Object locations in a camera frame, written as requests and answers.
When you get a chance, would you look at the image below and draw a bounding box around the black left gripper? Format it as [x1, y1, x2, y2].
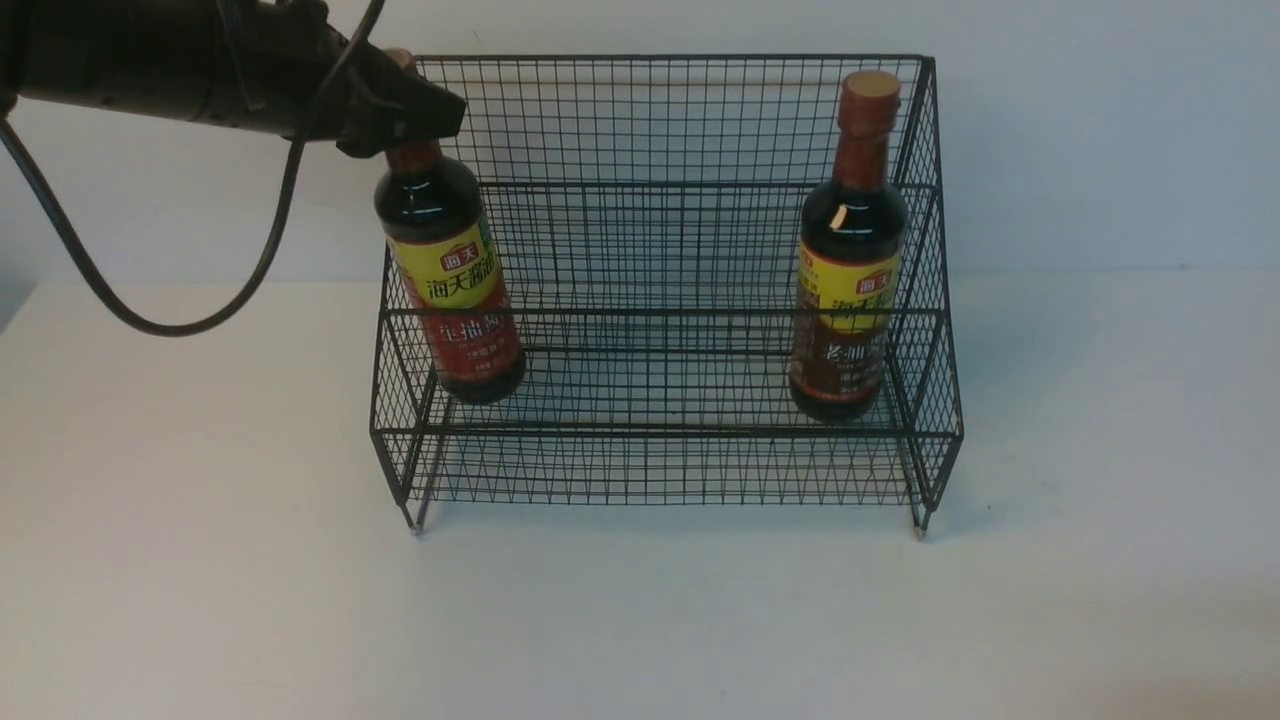
[205, 1, 467, 159]

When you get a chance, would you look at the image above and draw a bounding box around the light soy sauce bottle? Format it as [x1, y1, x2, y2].
[374, 131, 526, 405]

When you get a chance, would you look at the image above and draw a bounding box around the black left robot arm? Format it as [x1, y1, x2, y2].
[3, 1, 466, 158]

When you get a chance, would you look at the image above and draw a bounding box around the dark soy sauce bottle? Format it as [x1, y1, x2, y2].
[788, 70, 908, 424]

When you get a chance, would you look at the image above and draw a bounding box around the black wire mesh rack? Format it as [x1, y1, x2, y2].
[370, 54, 964, 539]

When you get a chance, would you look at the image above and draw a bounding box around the black cable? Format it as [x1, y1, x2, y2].
[0, 0, 387, 338]

